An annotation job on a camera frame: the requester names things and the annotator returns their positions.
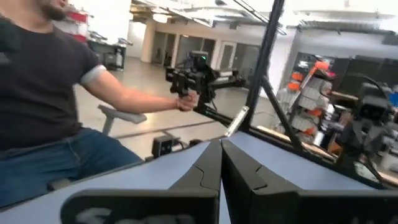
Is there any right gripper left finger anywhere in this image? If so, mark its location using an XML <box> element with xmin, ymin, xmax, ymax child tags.
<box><xmin>169</xmin><ymin>139</ymin><xmax>223</xmax><ymax>200</ymax></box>

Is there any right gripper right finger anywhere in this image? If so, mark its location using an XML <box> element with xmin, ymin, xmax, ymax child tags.
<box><xmin>221</xmin><ymin>139</ymin><xmax>301</xmax><ymax>224</ymax></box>

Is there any person's hand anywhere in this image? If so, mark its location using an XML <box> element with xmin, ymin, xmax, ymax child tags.
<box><xmin>176</xmin><ymin>91</ymin><xmax>200</xmax><ymax>112</ymax></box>

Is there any grey office chair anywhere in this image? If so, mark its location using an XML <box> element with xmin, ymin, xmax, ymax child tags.
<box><xmin>46</xmin><ymin>104</ymin><xmax>148</xmax><ymax>192</ymax></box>

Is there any rack with orange bins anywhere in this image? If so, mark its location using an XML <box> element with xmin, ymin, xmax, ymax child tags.
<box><xmin>275</xmin><ymin>58</ymin><xmax>338</xmax><ymax>149</ymax></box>

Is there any black cabinet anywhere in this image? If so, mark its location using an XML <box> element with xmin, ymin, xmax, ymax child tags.
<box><xmin>331</xmin><ymin>55</ymin><xmax>398</xmax><ymax>94</ymax></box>

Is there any person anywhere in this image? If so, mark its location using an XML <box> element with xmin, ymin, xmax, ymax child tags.
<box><xmin>0</xmin><ymin>0</ymin><xmax>200</xmax><ymax>210</ymax></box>

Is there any black camera box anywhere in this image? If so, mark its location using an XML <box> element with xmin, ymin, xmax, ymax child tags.
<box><xmin>151</xmin><ymin>134</ymin><xmax>175</xmax><ymax>159</ymax></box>

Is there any silver metal bracket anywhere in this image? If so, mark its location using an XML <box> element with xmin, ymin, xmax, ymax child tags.
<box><xmin>223</xmin><ymin>105</ymin><xmax>251</xmax><ymax>138</ymax></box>

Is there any black rig frame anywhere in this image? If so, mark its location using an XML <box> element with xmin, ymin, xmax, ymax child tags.
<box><xmin>198</xmin><ymin>0</ymin><xmax>386</xmax><ymax>190</ymax></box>

